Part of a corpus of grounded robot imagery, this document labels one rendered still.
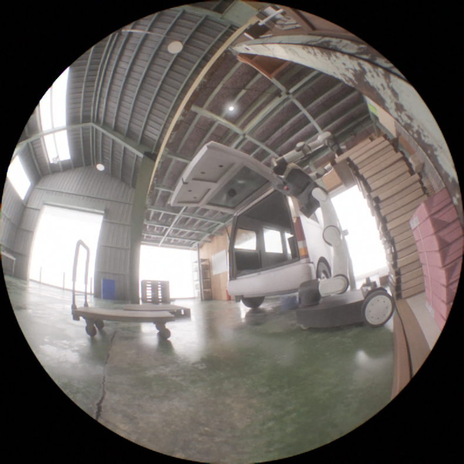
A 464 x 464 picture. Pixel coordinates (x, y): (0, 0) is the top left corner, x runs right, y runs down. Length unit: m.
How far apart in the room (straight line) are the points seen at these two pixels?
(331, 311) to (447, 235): 0.75
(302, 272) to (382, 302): 0.95
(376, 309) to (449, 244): 0.57
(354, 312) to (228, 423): 0.81
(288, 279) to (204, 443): 1.56
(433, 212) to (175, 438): 0.83
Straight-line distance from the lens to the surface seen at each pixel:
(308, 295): 1.17
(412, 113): 0.26
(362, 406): 0.52
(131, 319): 1.26
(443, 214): 0.55
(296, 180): 1.34
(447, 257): 0.55
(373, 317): 0.97
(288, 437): 0.46
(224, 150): 1.71
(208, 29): 5.42
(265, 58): 1.96
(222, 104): 2.69
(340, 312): 1.00
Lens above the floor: 0.39
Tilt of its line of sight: 22 degrees up
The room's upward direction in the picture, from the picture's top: 7 degrees counter-clockwise
